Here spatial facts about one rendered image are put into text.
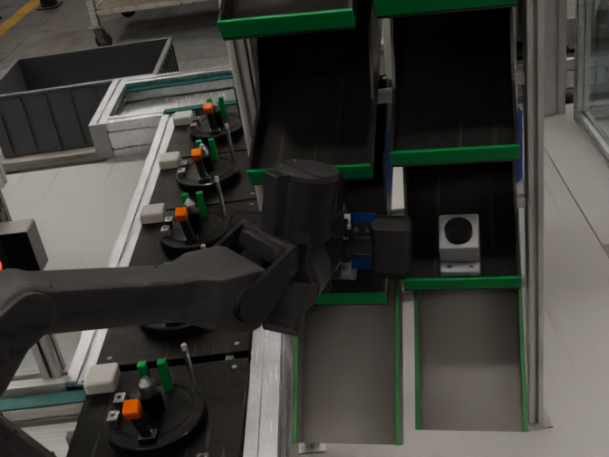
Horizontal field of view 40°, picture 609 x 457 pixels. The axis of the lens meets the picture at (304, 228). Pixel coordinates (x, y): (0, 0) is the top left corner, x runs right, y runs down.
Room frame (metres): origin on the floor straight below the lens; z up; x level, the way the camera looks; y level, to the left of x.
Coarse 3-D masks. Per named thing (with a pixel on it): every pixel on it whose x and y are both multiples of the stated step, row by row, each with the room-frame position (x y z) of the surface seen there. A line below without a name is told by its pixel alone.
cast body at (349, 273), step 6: (348, 216) 0.77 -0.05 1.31; (348, 222) 0.77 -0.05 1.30; (342, 264) 0.76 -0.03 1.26; (348, 264) 0.76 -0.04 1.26; (342, 270) 0.76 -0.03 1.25; (348, 270) 0.76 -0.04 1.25; (354, 270) 0.77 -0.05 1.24; (342, 276) 0.76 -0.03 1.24; (348, 276) 0.76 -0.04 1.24; (354, 276) 0.77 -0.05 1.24
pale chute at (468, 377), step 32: (416, 320) 0.83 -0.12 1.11; (448, 320) 0.85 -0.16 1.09; (480, 320) 0.84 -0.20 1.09; (512, 320) 0.83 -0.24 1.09; (416, 352) 0.81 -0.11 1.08; (448, 352) 0.83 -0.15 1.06; (480, 352) 0.82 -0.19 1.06; (512, 352) 0.81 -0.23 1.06; (416, 384) 0.78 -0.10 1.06; (448, 384) 0.80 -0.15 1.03; (480, 384) 0.79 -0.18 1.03; (512, 384) 0.78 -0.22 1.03; (416, 416) 0.75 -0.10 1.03; (448, 416) 0.77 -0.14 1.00; (480, 416) 0.76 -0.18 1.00; (512, 416) 0.75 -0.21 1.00
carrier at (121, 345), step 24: (120, 336) 1.10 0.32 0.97; (144, 336) 1.09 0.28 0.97; (168, 336) 1.07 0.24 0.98; (192, 336) 1.07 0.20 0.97; (216, 336) 1.06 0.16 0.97; (240, 336) 1.05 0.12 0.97; (120, 360) 1.04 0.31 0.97; (144, 360) 1.03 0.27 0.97; (168, 360) 1.02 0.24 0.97; (192, 360) 1.02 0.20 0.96; (216, 360) 1.02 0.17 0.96
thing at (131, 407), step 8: (128, 400) 0.82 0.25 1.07; (136, 400) 0.81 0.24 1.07; (128, 408) 0.81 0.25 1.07; (136, 408) 0.80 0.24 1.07; (128, 416) 0.80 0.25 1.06; (136, 416) 0.80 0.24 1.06; (144, 416) 0.83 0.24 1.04; (136, 424) 0.82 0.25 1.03; (144, 424) 0.82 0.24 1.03; (144, 432) 0.82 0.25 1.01
